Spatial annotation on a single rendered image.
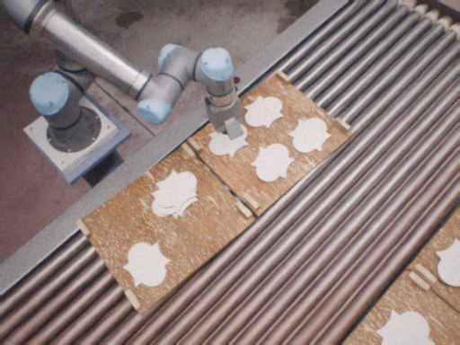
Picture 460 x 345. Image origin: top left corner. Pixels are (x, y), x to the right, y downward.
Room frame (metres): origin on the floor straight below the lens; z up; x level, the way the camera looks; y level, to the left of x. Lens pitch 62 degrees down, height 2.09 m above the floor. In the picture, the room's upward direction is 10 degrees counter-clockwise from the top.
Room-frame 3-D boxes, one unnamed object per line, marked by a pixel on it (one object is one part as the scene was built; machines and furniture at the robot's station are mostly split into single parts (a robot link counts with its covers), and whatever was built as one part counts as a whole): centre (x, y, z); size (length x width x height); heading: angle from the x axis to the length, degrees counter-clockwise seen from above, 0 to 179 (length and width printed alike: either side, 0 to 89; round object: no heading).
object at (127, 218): (0.48, 0.21, 0.93); 0.41 x 0.35 x 0.02; 121
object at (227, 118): (0.70, -0.02, 1.11); 0.12 x 0.09 x 0.16; 19
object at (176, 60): (0.76, 0.08, 1.26); 0.11 x 0.11 x 0.08; 58
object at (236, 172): (0.70, -0.14, 0.93); 0.41 x 0.35 x 0.02; 122
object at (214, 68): (0.72, -0.01, 1.27); 0.09 x 0.08 x 0.11; 58
